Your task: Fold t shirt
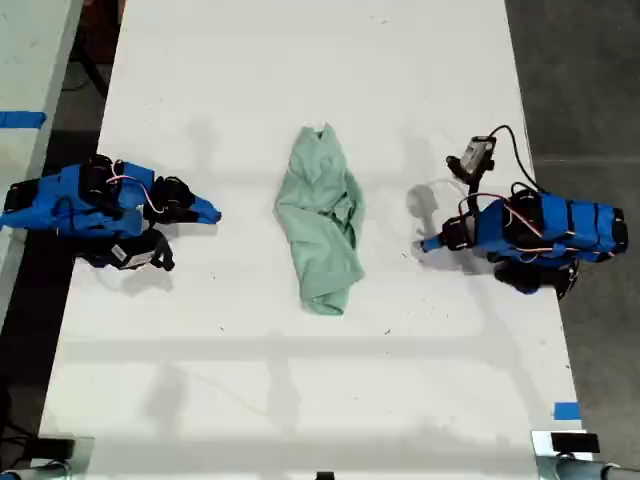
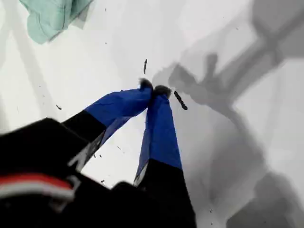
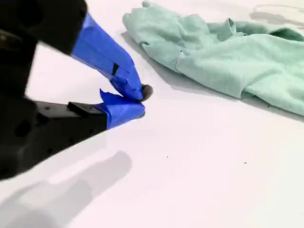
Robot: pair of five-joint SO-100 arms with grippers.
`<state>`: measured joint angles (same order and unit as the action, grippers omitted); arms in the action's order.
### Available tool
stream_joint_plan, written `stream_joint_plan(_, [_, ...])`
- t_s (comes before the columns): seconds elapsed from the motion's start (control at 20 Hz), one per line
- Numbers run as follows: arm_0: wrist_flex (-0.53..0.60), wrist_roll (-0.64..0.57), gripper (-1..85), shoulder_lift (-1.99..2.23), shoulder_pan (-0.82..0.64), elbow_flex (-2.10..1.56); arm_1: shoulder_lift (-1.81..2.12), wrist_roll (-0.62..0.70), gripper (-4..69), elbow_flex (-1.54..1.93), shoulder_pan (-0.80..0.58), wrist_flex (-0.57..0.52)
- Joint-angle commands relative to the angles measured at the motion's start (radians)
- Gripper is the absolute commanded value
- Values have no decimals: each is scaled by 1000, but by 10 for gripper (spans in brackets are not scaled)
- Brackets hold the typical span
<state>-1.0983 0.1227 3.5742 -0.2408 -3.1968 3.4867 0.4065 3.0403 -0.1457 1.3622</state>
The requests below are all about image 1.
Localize pale green T-shirt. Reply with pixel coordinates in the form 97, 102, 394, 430
273, 122, 367, 317

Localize long blue tape strip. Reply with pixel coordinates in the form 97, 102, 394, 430
0, 110, 48, 131

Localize white side table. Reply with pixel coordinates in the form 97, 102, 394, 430
0, 0, 86, 311

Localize short blue tape strip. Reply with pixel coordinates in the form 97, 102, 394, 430
553, 401, 583, 422

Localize small black box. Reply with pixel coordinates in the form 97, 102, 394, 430
550, 432, 601, 454
36, 438, 77, 461

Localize grey pipe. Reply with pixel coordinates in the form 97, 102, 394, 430
0, 461, 69, 480
554, 456, 640, 480

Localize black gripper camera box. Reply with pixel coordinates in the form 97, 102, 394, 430
445, 135, 497, 182
106, 228, 177, 274

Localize black camera cable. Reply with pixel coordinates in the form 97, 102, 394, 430
486, 124, 541, 194

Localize shiny metal bracket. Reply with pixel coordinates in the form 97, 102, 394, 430
29, 435, 96, 480
530, 429, 602, 480

